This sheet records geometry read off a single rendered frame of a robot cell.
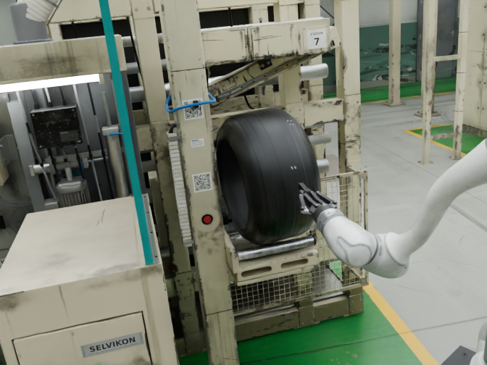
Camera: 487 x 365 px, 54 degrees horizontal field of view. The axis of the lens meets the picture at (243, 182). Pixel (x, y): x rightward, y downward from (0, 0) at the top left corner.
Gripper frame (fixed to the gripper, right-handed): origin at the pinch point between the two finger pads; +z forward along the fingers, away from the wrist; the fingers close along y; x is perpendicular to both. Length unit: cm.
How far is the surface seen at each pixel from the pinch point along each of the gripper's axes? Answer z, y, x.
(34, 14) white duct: 68, 83, -57
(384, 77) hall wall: 876, -561, 233
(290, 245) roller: 17.6, -1.6, 35.0
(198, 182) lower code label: 29.8, 32.2, 5.5
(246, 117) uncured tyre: 36.4, 9.8, -16.3
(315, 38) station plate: 63, -30, -39
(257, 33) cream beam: 63, -4, -43
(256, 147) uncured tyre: 20.2, 10.8, -10.1
